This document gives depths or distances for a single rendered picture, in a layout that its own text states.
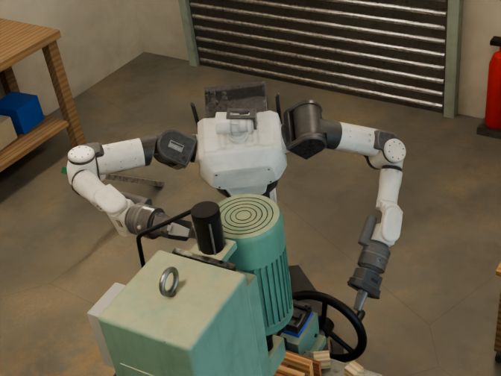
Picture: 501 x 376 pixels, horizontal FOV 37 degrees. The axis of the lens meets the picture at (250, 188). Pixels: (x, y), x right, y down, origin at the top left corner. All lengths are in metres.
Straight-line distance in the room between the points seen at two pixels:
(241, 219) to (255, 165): 0.62
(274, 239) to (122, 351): 0.41
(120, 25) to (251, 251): 4.53
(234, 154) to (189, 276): 0.80
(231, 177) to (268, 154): 0.15
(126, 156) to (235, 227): 0.72
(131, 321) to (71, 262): 2.68
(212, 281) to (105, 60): 4.56
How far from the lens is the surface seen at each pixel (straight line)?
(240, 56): 5.57
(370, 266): 2.32
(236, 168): 2.26
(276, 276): 1.72
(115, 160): 2.28
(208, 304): 1.45
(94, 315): 1.56
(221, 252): 1.56
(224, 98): 2.37
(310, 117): 2.29
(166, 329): 1.43
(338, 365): 2.14
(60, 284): 4.02
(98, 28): 5.86
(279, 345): 1.97
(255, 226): 1.64
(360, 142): 2.35
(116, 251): 4.11
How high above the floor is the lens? 2.52
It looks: 35 degrees down
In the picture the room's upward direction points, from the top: 8 degrees counter-clockwise
